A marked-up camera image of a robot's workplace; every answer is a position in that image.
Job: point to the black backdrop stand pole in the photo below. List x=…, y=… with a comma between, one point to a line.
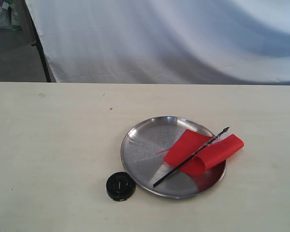
x=37, y=44

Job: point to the white sack in background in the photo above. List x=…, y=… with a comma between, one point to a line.
x=8, y=15

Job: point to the black round flag base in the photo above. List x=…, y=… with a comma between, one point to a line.
x=120, y=186

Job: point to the white backdrop cloth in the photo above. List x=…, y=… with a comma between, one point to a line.
x=165, y=41

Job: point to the red flag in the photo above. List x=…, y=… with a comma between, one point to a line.
x=194, y=153

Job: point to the round silver metal plate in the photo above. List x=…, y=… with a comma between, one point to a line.
x=142, y=155

